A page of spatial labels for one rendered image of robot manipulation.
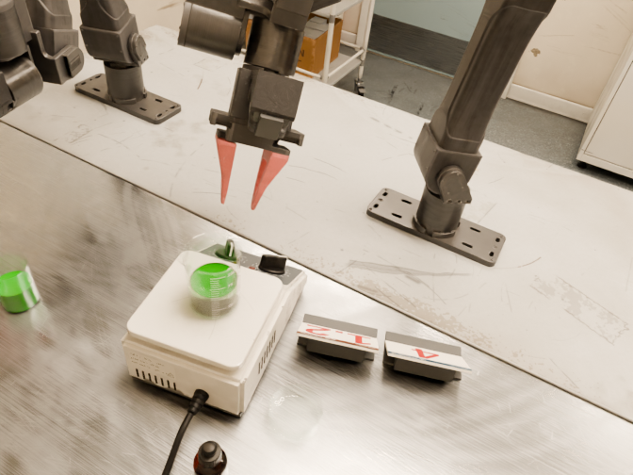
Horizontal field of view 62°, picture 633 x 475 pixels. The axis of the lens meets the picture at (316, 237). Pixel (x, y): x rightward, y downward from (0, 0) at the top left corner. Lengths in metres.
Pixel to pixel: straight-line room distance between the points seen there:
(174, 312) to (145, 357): 0.05
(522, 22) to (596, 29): 2.67
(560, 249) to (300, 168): 0.42
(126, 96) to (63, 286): 0.43
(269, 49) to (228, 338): 0.30
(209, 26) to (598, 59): 2.91
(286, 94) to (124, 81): 0.54
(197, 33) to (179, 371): 0.33
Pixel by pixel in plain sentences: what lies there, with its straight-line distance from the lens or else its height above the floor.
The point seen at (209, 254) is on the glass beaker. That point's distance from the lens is 0.52.
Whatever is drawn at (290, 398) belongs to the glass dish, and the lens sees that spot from 0.57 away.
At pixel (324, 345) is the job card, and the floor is 0.92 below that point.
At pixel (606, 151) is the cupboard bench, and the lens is 2.89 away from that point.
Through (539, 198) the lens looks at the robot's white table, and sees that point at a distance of 0.94.
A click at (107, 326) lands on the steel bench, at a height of 0.90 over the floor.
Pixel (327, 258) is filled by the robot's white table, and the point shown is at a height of 0.90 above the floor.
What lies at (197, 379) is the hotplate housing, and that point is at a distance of 0.53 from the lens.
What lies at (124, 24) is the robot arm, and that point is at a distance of 0.95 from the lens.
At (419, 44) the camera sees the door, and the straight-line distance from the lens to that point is 3.51.
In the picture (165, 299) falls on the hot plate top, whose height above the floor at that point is 0.99.
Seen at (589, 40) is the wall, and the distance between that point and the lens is 3.32.
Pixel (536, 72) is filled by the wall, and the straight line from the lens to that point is 3.40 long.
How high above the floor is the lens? 1.40
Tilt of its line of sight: 42 degrees down
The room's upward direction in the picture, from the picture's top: 8 degrees clockwise
